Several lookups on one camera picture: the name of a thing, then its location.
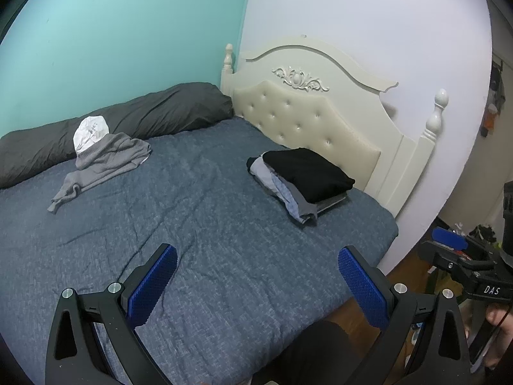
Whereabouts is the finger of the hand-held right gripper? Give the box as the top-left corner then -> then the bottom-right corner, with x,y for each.
417,241 -> 498,277
432,227 -> 470,251

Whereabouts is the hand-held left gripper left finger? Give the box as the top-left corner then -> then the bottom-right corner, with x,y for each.
45,243 -> 178,385

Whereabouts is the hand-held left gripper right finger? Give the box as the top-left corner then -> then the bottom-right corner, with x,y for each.
338,246 -> 470,385

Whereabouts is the black sweater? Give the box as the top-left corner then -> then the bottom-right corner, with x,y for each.
262,148 -> 356,203

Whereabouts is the person's right hand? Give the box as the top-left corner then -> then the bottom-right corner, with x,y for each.
485,303 -> 513,370

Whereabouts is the bed with blue patterned sheet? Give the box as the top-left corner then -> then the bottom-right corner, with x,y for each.
0,118 -> 399,385

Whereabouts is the person's black trouser leg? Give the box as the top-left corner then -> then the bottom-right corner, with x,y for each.
252,321 -> 367,385

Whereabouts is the dark grey folded garment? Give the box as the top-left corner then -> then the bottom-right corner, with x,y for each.
281,184 -> 349,217

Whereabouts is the light blue folded garment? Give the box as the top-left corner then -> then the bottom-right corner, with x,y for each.
246,156 -> 321,227

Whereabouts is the orange hanging object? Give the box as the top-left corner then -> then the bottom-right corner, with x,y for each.
481,104 -> 500,137

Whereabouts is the grey hoodie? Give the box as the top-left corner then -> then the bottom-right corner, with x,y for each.
47,132 -> 153,213

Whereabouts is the hanging dark garment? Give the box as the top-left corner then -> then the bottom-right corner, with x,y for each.
490,61 -> 506,109

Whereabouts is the white printed cloth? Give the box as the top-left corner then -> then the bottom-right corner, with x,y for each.
73,115 -> 111,155

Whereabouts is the long dark grey pillow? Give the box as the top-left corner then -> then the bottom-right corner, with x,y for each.
0,81 -> 235,189

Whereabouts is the cream tufted headboard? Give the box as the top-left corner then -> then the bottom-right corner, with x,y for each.
220,36 -> 449,219

